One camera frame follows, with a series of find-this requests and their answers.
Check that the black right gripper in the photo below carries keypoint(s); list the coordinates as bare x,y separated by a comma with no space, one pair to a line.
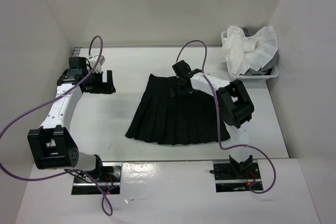
181,92

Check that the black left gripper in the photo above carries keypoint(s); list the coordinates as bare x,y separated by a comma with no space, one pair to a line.
103,87

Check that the black pleated skirt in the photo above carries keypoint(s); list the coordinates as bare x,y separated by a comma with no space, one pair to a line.
165,117

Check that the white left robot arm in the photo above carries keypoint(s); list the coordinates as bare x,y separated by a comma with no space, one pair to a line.
86,162

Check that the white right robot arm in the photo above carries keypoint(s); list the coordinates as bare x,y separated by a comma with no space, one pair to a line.
233,107

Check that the white crumpled cloth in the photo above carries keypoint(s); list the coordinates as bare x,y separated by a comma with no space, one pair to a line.
249,49

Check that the white plastic laundry basket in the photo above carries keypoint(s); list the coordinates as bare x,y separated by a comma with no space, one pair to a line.
252,77

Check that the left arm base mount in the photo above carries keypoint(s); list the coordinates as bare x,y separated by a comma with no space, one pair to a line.
109,181

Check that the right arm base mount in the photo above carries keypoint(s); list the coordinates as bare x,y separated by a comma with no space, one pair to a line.
226,180

